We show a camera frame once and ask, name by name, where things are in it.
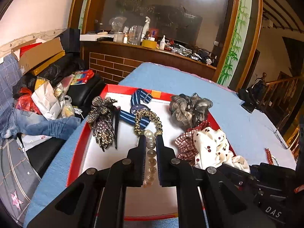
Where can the dark figurine statue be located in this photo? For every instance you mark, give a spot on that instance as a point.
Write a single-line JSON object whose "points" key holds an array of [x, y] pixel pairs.
{"points": [[258, 88]]}

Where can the white dotted scrunchie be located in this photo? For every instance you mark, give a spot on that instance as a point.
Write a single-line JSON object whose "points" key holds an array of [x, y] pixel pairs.
{"points": [[213, 151]]}

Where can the cardboard box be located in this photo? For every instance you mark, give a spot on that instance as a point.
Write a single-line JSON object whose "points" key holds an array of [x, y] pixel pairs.
{"points": [[34, 52]]}

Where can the wooden stair railing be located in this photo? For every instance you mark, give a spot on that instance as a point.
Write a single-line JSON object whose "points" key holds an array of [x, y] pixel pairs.
{"points": [[279, 98]]}

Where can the black pouch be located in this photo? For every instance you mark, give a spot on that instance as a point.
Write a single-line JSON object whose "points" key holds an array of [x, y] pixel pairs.
{"points": [[246, 96]]}

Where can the grey metallic scrunchie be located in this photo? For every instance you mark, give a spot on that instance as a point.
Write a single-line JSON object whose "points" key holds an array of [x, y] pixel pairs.
{"points": [[189, 110]]}

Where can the glass pitcher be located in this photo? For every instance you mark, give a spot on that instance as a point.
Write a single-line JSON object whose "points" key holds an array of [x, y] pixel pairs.
{"points": [[135, 33]]}

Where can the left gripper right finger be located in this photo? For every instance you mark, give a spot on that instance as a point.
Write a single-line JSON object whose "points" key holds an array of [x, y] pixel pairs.
{"points": [[206, 198]]}

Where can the yellow tape roll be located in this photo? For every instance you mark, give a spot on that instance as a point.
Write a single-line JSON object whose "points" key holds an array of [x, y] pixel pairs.
{"points": [[149, 44]]}

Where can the wooden counter shelf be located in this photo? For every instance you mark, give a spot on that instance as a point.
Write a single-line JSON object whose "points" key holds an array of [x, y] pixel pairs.
{"points": [[115, 61]]}

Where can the black smartphone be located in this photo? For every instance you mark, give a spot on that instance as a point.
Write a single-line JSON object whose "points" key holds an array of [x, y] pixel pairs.
{"points": [[249, 107]]}

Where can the red white plaid scrunchie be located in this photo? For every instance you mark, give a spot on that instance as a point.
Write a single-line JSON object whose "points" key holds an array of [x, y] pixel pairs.
{"points": [[186, 145]]}

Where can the eyeglasses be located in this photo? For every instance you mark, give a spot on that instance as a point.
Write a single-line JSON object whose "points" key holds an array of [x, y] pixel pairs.
{"points": [[276, 132]]}

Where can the blue striped strap watch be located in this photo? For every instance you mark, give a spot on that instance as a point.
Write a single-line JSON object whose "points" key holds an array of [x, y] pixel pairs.
{"points": [[139, 101]]}

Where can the blue jeans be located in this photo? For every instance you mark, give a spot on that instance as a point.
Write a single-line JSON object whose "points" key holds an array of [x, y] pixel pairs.
{"points": [[30, 123]]}

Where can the black beaded hair clip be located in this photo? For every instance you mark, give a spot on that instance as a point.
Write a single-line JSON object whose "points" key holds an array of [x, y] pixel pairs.
{"points": [[104, 121]]}

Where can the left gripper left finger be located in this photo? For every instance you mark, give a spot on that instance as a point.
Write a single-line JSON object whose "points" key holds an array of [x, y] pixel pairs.
{"points": [[97, 197]]}

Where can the small white pump bottle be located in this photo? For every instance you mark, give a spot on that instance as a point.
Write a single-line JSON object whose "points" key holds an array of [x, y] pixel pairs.
{"points": [[162, 43]]}

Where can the white spray bottle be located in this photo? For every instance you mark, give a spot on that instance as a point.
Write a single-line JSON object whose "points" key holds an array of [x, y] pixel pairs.
{"points": [[145, 28]]}

